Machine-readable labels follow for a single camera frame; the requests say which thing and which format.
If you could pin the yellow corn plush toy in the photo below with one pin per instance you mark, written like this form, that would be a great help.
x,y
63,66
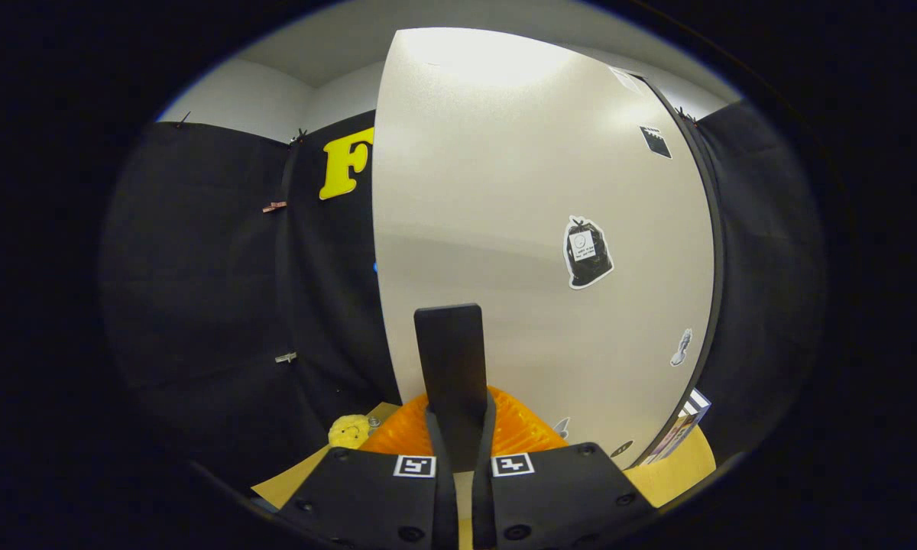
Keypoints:
x,y
349,431

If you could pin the black backdrop cloth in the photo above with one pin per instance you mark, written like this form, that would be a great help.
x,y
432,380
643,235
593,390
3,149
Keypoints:
x,y
199,267

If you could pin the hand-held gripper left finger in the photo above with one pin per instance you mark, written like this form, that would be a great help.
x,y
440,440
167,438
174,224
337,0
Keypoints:
x,y
367,496

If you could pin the beige shoe cabinet door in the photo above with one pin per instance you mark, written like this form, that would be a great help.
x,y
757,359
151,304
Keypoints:
x,y
489,191

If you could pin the red clip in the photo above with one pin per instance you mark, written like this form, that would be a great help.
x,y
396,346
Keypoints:
x,y
274,207

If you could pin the flat cardboard box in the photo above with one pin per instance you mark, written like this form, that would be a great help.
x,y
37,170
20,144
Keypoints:
x,y
684,428

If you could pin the silver clip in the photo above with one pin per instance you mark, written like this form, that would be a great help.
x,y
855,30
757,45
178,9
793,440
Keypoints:
x,y
286,357

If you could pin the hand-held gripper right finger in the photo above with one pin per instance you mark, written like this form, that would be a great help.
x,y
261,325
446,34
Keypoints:
x,y
565,496

